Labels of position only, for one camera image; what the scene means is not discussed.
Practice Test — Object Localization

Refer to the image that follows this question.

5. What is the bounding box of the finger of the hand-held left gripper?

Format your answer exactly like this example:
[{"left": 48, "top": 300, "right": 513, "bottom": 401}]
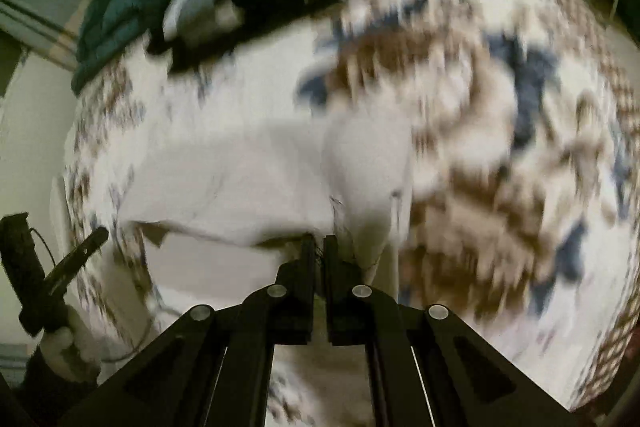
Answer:
[{"left": 43, "top": 227, "right": 110, "bottom": 299}]

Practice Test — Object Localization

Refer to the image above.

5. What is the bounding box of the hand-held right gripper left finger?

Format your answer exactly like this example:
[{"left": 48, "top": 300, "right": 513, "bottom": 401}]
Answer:
[{"left": 57, "top": 234, "right": 317, "bottom": 427}]

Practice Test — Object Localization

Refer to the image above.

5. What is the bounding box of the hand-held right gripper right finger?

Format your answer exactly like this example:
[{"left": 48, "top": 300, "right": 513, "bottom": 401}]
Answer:
[{"left": 322, "top": 234, "right": 583, "bottom": 427}]

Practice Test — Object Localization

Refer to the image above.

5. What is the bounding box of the white small garment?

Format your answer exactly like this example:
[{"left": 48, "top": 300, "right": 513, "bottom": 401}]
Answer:
[{"left": 117, "top": 114, "right": 418, "bottom": 378}]

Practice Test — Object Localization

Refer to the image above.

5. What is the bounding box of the person's left forearm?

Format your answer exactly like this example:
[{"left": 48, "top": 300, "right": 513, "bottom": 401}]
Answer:
[{"left": 17, "top": 347, "right": 101, "bottom": 410}]

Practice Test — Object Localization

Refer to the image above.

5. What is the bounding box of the person's left hand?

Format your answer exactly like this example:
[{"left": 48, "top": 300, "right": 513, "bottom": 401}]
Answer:
[{"left": 41, "top": 306, "right": 102, "bottom": 380}]

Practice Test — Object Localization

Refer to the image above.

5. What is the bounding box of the brown blue patterned blanket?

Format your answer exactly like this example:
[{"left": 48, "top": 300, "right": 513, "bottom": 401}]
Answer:
[{"left": 62, "top": 0, "right": 640, "bottom": 427}]

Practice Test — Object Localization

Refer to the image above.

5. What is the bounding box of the thin black cable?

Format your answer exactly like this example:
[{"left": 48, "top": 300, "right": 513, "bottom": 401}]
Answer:
[{"left": 29, "top": 227, "right": 57, "bottom": 270}]

